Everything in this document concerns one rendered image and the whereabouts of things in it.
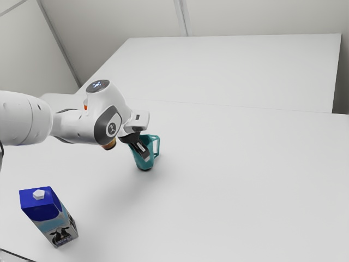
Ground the teal faceted mug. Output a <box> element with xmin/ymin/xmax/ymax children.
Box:
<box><xmin>128</xmin><ymin>134</ymin><xmax>161</xmax><ymax>172</ymax></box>

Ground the blue milk carton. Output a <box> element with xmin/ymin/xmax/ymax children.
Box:
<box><xmin>19</xmin><ymin>186</ymin><xmax>79</xmax><ymax>248</ymax></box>

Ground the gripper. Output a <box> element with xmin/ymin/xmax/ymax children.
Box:
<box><xmin>118</xmin><ymin>131</ymin><xmax>151</xmax><ymax>163</ymax></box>

